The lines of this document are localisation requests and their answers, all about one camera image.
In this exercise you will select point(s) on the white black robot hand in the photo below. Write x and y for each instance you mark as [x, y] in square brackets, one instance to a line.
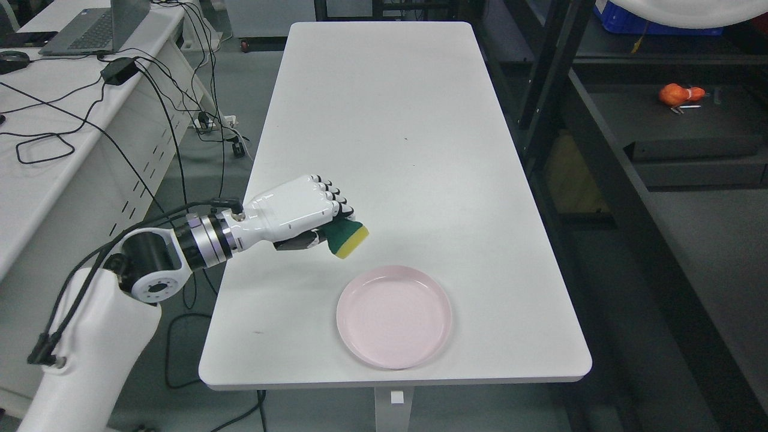
[293, 211]

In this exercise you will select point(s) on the green yellow sponge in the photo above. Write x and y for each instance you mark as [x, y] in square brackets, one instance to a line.
[343, 236]

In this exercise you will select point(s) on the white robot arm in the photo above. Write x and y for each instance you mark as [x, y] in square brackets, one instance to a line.
[108, 310]

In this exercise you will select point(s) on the dark metal shelf rack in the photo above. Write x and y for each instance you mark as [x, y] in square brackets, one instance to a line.
[657, 214]

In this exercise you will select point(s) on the white power strip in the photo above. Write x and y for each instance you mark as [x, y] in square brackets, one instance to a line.
[205, 123]

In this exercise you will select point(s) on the pink plate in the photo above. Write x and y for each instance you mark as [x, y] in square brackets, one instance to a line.
[394, 317]

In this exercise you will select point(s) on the white desk with perforated panel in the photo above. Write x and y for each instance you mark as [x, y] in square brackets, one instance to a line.
[80, 162]

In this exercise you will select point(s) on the black power adapter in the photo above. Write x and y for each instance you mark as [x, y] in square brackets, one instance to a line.
[119, 71]

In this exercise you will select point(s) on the grey laptop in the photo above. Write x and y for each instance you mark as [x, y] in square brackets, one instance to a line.
[98, 30]

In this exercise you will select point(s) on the black computer mouse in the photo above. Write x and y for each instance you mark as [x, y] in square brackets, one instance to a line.
[11, 61]

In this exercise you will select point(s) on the orange toy object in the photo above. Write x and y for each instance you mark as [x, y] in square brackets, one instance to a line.
[674, 95]

